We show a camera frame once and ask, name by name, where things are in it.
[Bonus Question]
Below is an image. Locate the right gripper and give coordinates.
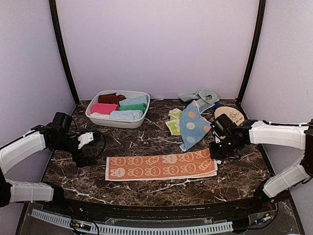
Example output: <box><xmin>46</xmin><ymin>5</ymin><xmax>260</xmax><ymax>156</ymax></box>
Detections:
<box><xmin>209</xmin><ymin>136</ymin><xmax>241</xmax><ymax>159</ymax></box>

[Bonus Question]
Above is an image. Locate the orange bunny towel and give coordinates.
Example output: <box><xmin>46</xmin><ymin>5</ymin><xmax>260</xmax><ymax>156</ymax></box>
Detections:
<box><xmin>105</xmin><ymin>148</ymin><xmax>218</xmax><ymax>181</ymax></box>

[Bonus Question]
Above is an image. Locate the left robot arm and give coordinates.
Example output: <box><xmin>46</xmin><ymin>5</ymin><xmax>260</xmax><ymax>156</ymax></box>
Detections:
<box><xmin>0</xmin><ymin>112</ymin><xmax>94</xmax><ymax>213</ymax></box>

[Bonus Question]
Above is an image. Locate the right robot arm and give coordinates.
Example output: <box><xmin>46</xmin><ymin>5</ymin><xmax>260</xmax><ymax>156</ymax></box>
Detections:
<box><xmin>210</xmin><ymin>114</ymin><xmax>313</xmax><ymax>212</ymax></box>

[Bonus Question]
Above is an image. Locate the blue polka dot towel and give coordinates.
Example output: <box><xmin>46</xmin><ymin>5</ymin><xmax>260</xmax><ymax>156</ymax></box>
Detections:
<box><xmin>179</xmin><ymin>101</ymin><xmax>211</xmax><ymax>152</ymax></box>

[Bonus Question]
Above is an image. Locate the dark blue object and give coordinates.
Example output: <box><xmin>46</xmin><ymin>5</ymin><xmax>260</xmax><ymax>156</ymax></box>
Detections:
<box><xmin>211</xmin><ymin>102</ymin><xmax>220</xmax><ymax>109</ymax></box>

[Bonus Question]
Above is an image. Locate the grey green crumpled towel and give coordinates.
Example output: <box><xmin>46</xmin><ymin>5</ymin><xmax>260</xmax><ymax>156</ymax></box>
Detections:
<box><xmin>179</xmin><ymin>90</ymin><xmax>220</xmax><ymax>114</ymax></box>

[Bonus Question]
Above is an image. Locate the pink rolled towel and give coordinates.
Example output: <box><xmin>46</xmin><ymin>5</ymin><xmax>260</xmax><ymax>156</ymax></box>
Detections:
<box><xmin>91</xmin><ymin>103</ymin><xmax>119</xmax><ymax>115</ymax></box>

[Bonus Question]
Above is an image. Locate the green patterned small towel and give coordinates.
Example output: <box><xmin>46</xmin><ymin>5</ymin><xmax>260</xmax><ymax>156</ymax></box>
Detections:
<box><xmin>165</xmin><ymin>108</ymin><xmax>182</xmax><ymax>136</ymax></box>

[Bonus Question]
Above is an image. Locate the light blue rolled towel front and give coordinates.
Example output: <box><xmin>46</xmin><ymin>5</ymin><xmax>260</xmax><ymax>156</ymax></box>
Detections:
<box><xmin>110</xmin><ymin>110</ymin><xmax>143</xmax><ymax>120</ymax></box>

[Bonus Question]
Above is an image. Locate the light blue rolled towel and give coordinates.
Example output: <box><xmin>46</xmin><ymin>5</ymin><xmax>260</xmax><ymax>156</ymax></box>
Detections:
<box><xmin>119</xmin><ymin>95</ymin><xmax>148</xmax><ymax>106</ymax></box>
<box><xmin>110</xmin><ymin>110</ymin><xmax>143</xmax><ymax>120</ymax></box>

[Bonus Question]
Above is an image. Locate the white plastic basin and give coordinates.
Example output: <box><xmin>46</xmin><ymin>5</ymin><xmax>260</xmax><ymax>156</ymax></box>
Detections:
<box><xmin>85</xmin><ymin>90</ymin><xmax>151</xmax><ymax>129</ymax></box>

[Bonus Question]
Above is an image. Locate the brown rolled towel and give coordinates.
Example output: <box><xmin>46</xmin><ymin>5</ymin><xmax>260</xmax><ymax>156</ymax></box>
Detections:
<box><xmin>98</xmin><ymin>93</ymin><xmax>126</xmax><ymax>106</ymax></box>

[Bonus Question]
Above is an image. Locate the green rolled towel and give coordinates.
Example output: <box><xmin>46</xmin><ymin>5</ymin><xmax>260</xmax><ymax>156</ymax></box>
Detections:
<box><xmin>119</xmin><ymin>103</ymin><xmax>147</xmax><ymax>113</ymax></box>

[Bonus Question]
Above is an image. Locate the light blue rolled towel back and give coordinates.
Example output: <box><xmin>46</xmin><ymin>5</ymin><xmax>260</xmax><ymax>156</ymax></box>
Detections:
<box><xmin>119</xmin><ymin>95</ymin><xmax>148</xmax><ymax>106</ymax></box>

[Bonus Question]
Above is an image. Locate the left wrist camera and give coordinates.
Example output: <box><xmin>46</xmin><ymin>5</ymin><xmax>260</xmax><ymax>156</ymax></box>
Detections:
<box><xmin>77</xmin><ymin>132</ymin><xmax>94</xmax><ymax>149</ymax></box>

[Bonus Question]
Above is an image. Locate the white slotted cable duct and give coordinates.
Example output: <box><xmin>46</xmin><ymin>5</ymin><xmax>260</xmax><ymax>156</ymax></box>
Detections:
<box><xmin>31</xmin><ymin>209</ymin><xmax>233</xmax><ymax>235</ymax></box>

